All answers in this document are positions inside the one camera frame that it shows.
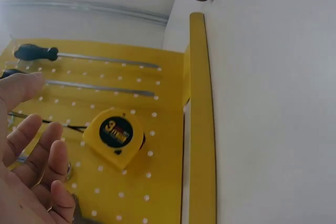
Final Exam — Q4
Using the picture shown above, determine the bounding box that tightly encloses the person's left hand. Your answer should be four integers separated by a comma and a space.
0, 71, 76, 224

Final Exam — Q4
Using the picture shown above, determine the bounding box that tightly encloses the dark grey metal tool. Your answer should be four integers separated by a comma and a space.
72, 194, 106, 224

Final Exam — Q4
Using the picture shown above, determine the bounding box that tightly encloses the yellow tape measure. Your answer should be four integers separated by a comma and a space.
82, 108, 146, 171

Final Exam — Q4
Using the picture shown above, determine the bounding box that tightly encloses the yellow perforated tool board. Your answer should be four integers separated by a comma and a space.
0, 12, 218, 224

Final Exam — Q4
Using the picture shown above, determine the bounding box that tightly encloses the black-handled screwdriver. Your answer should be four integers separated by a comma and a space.
14, 44, 161, 69
0, 68, 156, 97

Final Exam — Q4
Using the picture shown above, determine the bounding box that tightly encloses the black wrist strap cord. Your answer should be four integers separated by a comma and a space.
8, 111, 88, 133

